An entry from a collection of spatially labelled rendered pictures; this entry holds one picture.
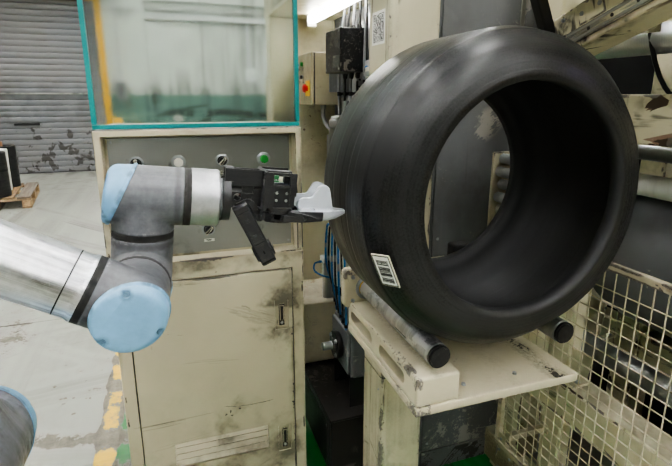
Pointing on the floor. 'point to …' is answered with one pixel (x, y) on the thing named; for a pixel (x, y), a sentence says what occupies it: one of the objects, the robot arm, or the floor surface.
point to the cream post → (398, 34)
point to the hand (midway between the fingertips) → (337, 215)
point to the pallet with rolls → (10, 179)
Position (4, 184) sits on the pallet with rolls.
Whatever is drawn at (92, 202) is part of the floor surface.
